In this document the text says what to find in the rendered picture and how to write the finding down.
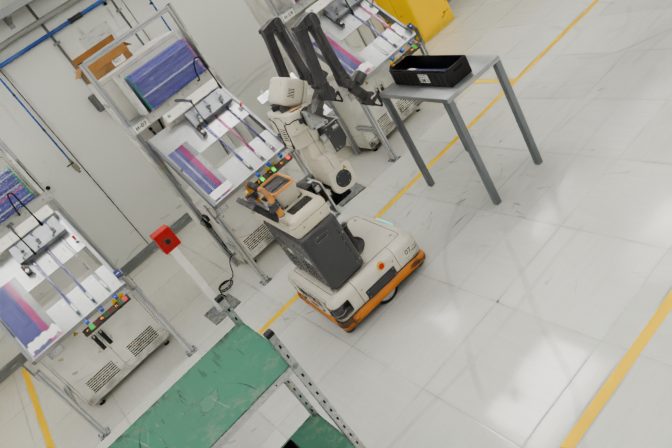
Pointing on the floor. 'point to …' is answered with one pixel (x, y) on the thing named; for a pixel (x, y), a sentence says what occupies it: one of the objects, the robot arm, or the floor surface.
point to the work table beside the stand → (460, 115)
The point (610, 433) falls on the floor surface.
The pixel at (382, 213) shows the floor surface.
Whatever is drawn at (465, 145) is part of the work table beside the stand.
